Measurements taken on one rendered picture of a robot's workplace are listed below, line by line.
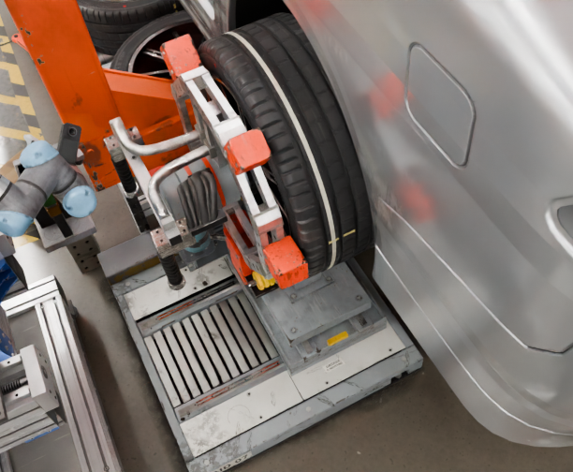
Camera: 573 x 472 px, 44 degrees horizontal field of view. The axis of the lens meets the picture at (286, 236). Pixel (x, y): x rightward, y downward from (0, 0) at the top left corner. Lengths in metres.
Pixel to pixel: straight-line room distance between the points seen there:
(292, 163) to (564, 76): 0.77
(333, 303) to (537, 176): 1.44
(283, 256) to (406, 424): 0.95
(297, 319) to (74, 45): 1.06
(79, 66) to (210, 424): 1.16
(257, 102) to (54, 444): 1.26
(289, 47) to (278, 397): 1.17
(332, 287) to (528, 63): 1.53
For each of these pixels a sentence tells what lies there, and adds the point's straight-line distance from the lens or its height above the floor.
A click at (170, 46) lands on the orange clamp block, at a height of 1.12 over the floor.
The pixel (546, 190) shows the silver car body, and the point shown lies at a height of 1.52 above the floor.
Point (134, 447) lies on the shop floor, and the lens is 2.46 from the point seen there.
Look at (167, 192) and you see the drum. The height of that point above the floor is 0.91.
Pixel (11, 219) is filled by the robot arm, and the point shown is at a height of 1.09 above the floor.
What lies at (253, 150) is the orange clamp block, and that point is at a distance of 1.48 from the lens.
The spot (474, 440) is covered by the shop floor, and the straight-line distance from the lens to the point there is 2.39.
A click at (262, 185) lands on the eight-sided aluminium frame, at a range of 1.58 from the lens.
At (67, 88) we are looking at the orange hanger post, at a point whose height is 0.95.
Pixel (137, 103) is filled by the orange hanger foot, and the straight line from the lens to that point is 2.18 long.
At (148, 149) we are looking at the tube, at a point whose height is 1.01.
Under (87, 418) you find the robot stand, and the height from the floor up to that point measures 0.23.
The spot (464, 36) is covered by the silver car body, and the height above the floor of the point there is 1.61.
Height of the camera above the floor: 2.23
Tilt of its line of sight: 54 degrees down
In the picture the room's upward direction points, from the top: 8 degrees counter-clockwise
